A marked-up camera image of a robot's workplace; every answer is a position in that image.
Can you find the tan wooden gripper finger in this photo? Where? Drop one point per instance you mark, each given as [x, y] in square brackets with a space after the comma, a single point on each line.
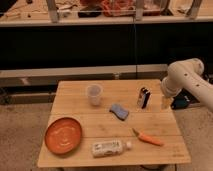
[166, 102]

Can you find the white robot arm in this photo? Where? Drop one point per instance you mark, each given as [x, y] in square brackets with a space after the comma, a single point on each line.
[186, 74]

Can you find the black white standing eraser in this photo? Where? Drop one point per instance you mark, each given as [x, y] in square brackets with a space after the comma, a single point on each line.
[143, 98]

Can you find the orange toy carrot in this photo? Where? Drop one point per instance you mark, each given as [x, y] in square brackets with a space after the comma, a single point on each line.
[148, 139]

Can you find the blue sponge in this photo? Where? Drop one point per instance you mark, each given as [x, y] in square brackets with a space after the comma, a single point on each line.
[119, 111]

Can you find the wooden folding table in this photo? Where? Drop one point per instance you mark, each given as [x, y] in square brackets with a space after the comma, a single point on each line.
[99, 124]

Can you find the white plastic bottle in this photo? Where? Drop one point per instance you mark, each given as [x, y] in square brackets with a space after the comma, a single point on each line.
[110, 148]

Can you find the clear plastic cup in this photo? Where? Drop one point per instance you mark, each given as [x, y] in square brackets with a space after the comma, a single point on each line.
[94, 92]

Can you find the orange plate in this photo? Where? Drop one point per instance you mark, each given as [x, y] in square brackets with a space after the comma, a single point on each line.
[63, 135]

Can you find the metal window frame rail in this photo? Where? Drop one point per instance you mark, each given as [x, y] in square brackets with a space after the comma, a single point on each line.
[51, 76]

